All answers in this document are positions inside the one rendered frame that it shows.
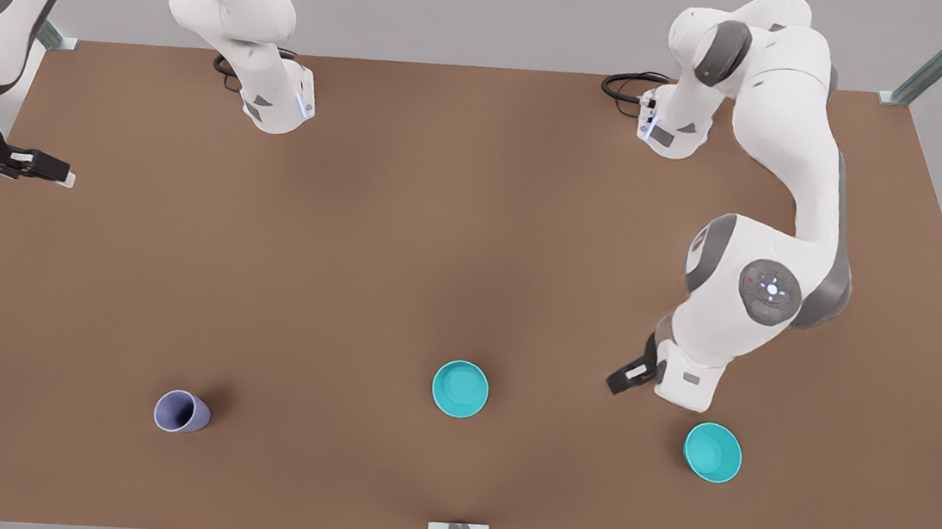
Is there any teal bowl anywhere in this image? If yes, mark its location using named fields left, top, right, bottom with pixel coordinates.
left=680, top=420, right=747, bottom=487
left=429, top=358, right=493, bottom=421

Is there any purple cup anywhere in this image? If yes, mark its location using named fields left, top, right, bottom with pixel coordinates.
left=151, top=387, right=214, bottom=437

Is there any black cable loop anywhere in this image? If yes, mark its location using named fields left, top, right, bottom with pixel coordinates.
left=211, top=40, right=300, bottom=99
left=599, top=67, right=674, bottom=126

